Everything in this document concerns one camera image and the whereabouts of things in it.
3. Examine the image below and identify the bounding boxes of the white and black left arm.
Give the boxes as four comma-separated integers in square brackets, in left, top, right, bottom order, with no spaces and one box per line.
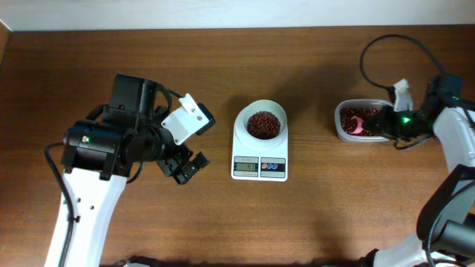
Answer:
[45,74,215,266]

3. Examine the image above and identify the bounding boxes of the red adzuki beans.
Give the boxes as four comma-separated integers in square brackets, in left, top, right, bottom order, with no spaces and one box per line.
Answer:
[340,107,380,136]

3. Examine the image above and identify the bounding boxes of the red beans in bowl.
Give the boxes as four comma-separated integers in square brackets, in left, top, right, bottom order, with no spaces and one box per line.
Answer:
[246,111,281,139]

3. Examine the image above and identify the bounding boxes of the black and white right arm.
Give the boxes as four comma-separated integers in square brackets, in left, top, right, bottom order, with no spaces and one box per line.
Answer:
[361,74,474,267]

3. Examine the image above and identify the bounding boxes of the white bowl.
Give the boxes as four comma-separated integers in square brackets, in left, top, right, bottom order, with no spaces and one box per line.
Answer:
[242,99,287,140]

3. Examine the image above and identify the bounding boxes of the pink measuring scoop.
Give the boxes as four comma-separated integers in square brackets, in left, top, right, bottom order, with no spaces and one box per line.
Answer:
[351,116,364,135]

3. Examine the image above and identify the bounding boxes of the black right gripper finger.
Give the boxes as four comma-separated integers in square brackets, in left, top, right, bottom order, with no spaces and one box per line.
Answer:
[365,105,393,122]
[362,118,384,136]

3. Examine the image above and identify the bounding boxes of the white digital kitchen scale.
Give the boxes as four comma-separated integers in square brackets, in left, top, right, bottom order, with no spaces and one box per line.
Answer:
[230,107,289,182]

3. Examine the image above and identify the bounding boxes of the clear plastic container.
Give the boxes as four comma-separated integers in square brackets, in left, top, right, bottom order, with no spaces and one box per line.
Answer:
[335,99,393,142]

